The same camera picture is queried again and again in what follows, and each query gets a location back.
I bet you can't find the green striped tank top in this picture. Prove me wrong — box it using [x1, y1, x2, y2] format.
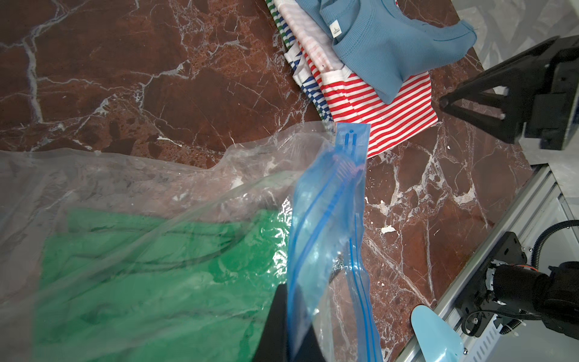
[265, 0, 296, 50]

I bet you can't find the blue striped tank top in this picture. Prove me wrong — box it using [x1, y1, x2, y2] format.
[284, 42, 333, 122]

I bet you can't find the light blue tank top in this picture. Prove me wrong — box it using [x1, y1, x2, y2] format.
[299, 0, 476, 104]

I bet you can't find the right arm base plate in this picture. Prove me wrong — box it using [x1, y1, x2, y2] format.
[454, 231, 579, 340]

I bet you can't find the light blue garden trowel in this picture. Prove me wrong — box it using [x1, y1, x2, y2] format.
[411, 305, 464, 362]

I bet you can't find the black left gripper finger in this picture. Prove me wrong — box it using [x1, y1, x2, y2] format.
[252, 284, 326, 362]

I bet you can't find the solid green garment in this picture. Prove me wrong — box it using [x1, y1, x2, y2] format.
[33, 209, 290, 361]

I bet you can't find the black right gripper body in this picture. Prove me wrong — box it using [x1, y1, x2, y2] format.
[525, 48, 578, 151]

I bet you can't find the red striped garment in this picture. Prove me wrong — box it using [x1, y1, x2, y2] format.
[274, 1, 438, 157]

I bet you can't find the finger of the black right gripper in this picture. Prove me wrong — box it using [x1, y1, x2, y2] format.
[440, 36, 559, 106]
[439, 97, 523, 144]

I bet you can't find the clear vacuum bag blue zipper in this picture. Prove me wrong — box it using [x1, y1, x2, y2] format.
[1, 122, 381, 361]

